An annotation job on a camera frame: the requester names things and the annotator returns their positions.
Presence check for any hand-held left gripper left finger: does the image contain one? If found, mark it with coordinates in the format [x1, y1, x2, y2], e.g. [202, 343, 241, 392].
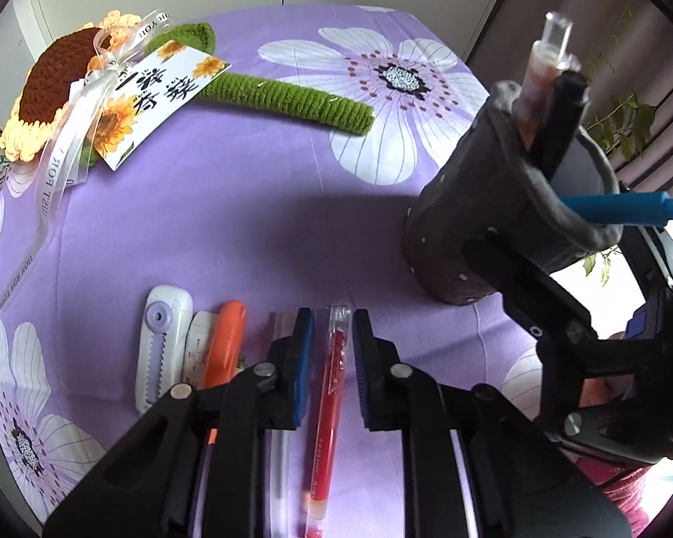
[42, 307, 318, 538]

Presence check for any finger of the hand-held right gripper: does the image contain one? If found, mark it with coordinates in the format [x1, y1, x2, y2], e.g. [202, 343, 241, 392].
[617, 226, 673, 316]
[461, 229, 599, 344]

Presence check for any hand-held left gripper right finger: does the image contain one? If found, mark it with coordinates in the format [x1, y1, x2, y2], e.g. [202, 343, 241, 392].
[351, 308, 633, 538]

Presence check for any red pen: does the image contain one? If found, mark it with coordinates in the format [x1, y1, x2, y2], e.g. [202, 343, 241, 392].
[302, 303, 354, 538]

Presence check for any blue pen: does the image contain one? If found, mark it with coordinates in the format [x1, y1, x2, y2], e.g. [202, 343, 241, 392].
[557, 191, 673, 228]

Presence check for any orange highlighter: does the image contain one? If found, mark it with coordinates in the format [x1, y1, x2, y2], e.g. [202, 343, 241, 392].
[201, 299, 249, 445]

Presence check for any grey dotted pen holder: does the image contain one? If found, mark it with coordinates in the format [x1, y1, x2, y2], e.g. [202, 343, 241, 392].
[402, 79, 625, 307]

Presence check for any clear gel pen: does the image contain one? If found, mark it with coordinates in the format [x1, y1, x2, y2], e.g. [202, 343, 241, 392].
[262, 314, 299, 538]

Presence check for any white purple correction tape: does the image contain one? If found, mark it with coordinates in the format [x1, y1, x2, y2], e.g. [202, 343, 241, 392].
[134, 285, 195, 411]

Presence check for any black marker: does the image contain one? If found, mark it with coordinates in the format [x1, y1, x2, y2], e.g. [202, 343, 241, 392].
[530, 69, 591, 181]

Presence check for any patterned pen with clear cap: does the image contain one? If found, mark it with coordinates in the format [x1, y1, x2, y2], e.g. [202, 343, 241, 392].
[512, 10, 582, 148]

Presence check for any person's right forearm red sleeve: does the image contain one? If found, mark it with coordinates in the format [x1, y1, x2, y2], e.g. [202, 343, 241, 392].
[571, 448, 672, 538]

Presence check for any green potted plant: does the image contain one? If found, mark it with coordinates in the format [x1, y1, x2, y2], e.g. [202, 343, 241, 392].
[582, 8, 661, 293]

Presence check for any purple floral tablecloth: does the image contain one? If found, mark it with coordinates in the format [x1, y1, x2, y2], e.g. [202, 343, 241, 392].
[0, 4, 595, 538]

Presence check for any sunflower print gift tag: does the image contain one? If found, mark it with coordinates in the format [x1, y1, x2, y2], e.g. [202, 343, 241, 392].
[91, 46, 232, 173]

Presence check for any clear printed ribbon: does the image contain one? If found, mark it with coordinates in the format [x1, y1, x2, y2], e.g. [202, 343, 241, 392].
[0, 8, 176, 316]

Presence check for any crochet sunflower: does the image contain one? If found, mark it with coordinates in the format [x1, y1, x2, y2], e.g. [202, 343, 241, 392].
[0, 10, 376, 170]

